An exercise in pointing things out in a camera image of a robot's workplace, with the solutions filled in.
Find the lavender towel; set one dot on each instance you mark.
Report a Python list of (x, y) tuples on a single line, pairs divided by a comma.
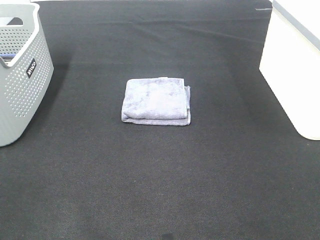
[(160, 101)]

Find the black table mat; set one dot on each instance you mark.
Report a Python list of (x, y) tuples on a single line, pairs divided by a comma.
[(239, 171)]

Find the grey perforated laundry basket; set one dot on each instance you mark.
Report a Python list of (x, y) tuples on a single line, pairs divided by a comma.
[(25, 79)]

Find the white plastic storage bin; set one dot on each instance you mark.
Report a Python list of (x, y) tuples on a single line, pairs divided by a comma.
[(290, 62)]

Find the blue towel in basket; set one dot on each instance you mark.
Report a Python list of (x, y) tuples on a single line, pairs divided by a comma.
[(7, 57)]

